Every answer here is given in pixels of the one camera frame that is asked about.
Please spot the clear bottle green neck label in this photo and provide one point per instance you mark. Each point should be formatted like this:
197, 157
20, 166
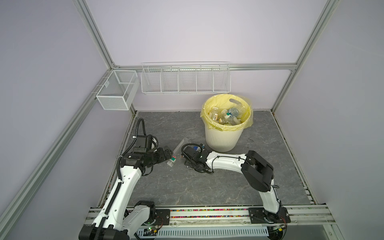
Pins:
230, 119

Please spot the clear bottle red green label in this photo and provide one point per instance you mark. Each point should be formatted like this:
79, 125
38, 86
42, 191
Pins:
177, 152

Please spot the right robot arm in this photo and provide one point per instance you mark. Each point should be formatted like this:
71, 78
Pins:
258, 172

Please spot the yellow plastic bin liner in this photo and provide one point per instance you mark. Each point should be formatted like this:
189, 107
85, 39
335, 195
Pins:
222, 102

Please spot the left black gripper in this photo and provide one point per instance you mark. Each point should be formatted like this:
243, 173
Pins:
162, 158

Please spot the white plastic waste bin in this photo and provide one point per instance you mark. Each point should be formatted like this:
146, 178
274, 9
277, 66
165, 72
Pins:
221, 141

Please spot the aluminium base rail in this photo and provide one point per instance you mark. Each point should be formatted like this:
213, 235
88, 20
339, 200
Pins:
228, 221

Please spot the clear bottle yellow white label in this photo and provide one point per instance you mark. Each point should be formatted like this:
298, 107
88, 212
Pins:
214, 113

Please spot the small white mesh basket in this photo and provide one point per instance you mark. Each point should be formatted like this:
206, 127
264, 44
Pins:
118, 90

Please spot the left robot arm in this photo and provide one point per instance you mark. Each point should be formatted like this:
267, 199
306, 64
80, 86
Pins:
126, 186

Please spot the clear bottle blue label cap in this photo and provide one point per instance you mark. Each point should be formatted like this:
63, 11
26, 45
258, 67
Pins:
199, 148

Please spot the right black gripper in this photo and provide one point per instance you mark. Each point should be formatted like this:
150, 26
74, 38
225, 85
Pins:
188, 164

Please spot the blue label bottle white cap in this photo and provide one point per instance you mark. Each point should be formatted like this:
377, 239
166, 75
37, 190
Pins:
237, 111

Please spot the long white wire basket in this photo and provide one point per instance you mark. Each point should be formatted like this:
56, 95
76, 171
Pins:
186, 78

